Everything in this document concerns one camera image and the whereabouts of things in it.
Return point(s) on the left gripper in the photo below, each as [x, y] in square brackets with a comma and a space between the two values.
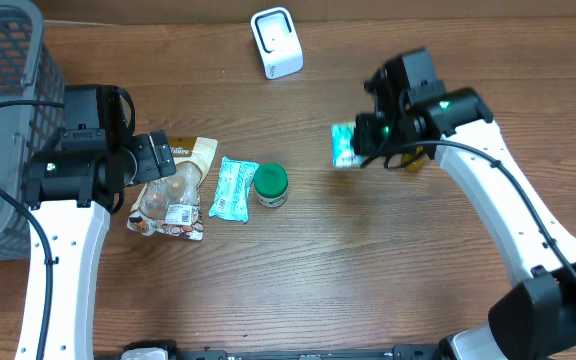
[150, 168]

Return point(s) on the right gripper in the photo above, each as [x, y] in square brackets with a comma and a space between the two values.
[368, 144]

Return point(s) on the small teal white packet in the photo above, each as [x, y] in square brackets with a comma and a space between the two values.
[343, 153]

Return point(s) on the brown Pantree snack pouch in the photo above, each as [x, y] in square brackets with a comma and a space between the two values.
[172, 205]

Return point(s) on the green lidded jar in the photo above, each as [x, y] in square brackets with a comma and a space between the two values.
[271, 185]

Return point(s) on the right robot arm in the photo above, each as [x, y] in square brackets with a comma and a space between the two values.
[537, 317]

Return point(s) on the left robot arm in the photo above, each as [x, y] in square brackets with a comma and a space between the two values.
[73, 187]

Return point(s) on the white barcode scanner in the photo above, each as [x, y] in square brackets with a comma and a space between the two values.
[277, 41]

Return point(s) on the grey plastic mesh basket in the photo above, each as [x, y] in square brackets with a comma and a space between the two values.
[31, 85]

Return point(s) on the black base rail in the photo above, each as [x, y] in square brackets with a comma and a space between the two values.
[167, 349]

